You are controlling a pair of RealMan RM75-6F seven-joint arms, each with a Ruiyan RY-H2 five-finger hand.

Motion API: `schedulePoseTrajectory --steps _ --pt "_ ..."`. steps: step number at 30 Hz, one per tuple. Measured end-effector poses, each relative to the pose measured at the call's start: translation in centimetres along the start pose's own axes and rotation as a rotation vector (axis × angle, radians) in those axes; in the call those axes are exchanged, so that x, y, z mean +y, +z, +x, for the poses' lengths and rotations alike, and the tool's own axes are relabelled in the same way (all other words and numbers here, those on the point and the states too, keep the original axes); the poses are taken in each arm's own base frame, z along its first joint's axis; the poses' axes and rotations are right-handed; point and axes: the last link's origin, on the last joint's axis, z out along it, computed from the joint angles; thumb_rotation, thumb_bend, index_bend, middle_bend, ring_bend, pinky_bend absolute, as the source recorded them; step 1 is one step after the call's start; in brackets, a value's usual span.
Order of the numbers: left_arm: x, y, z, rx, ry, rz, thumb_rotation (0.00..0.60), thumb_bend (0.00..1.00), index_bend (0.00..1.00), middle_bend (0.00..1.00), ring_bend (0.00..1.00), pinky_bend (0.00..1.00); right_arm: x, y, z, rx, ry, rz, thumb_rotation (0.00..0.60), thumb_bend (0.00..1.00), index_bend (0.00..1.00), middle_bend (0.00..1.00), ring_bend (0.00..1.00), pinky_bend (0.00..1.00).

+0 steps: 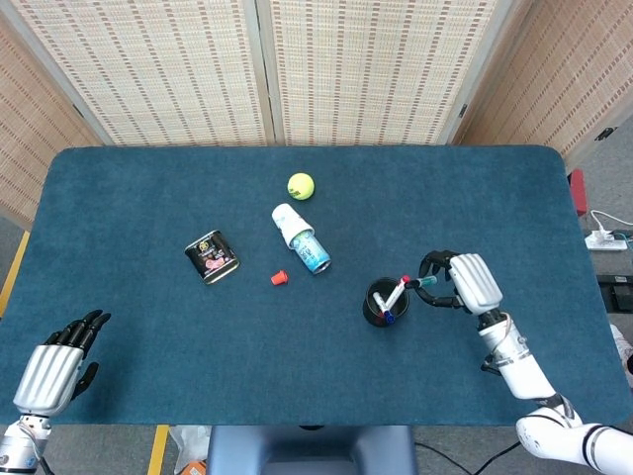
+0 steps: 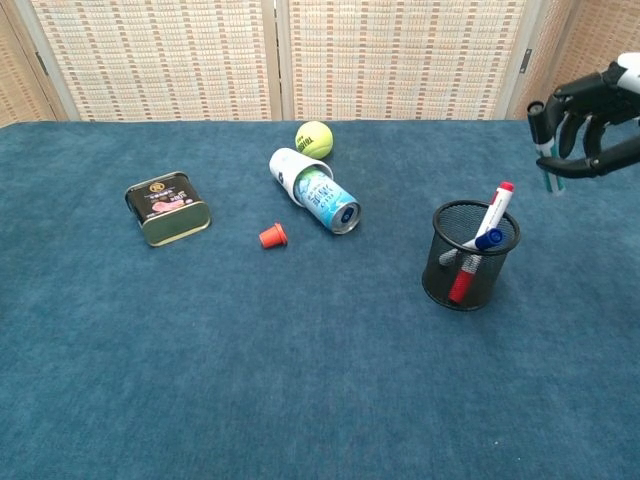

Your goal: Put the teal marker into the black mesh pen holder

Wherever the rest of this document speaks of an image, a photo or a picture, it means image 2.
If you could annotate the blue velvet table cloth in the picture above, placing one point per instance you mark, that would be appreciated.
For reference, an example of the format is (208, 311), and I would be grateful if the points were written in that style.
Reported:
(250, 350)

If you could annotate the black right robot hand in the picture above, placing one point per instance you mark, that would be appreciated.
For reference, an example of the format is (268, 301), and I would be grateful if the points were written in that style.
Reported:
(595, 100)

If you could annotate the white paper cup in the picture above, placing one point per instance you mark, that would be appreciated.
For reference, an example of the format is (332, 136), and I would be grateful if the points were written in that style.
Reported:
(285, 167)

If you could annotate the light blue drink can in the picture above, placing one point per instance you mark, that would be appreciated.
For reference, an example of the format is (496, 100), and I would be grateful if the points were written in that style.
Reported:
(327, 200)

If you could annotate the blue capped marker pen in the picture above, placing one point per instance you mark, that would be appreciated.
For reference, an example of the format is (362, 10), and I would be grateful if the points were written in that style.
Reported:
(487, 239)

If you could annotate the woven bamboo folding screen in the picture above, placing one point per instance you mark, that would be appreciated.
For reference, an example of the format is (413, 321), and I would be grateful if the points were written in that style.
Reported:
(320, 57)

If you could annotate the red capped marker pen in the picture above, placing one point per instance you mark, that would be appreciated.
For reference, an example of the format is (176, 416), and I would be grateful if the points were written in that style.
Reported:
(495, 212)

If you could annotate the yellow tennis ball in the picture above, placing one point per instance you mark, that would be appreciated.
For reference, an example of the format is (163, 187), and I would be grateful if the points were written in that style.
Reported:
(314, 139)

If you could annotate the black mesh pen holder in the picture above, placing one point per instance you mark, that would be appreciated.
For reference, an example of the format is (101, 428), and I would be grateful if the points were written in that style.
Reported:
(467, 280)

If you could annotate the black luncheon meat tin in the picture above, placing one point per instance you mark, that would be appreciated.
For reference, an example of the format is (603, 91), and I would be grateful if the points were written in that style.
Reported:
(167, 207)

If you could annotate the small orange plastic cup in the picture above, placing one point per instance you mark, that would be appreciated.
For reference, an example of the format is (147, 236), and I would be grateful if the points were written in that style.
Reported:
(272, 236)

